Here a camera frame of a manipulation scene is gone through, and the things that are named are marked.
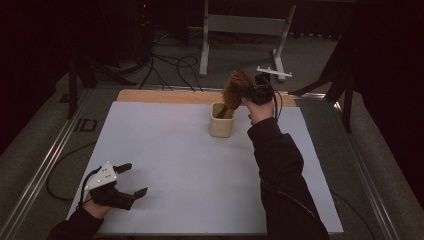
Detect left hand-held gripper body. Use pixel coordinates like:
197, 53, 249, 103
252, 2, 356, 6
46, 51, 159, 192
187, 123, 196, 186
83, 161, 137, 211

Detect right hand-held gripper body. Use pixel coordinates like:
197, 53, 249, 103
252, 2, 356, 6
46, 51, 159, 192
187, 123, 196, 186
250, 66, 293, 106

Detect brown wooden hairbrush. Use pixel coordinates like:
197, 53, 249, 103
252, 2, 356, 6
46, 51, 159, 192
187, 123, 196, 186
214, 68, 256, 120

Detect beige square cup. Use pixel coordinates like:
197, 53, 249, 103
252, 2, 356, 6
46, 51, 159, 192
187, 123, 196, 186
209, 101, 236, 139

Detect person's right hand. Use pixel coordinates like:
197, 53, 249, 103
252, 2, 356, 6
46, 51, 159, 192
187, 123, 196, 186
242, 97, 277, 126

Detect person's left hand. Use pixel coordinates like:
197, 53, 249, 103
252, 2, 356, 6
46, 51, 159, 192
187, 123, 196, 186
81, 194, 113, 220

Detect white table mat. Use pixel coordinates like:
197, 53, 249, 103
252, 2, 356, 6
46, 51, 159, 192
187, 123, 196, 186
66, 100, 345, 235

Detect white metal stand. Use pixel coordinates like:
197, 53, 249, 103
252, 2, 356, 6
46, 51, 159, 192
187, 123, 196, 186
198, 0, 297, 83

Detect black tripod stand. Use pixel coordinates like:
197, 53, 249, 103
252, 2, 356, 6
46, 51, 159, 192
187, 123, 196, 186
287, 29, 357, 134
65, 54, 138, 120

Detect right hand-held gripper cable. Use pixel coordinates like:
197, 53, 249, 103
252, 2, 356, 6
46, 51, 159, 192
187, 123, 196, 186
258, 78, 322, 231

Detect hand-held gripper cable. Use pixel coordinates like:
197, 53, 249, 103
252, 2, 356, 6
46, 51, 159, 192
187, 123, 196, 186
258, 78, 322, 231
78, 166, 102, 210

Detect left hand-held gripper cable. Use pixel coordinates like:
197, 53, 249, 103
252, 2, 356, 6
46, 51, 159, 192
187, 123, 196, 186
78, 166, 102, 210

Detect black floor cable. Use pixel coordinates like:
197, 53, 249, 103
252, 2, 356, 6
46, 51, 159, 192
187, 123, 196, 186
45, 141, 98, 203
329, 189, 377, 240

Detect aluminium floor rail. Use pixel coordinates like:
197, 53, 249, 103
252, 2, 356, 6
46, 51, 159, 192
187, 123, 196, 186
333, 101, 403, 240
0, 88, 93, 240

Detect black floor cables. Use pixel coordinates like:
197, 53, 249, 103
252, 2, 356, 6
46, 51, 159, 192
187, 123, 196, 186
139, 33, 205, 93

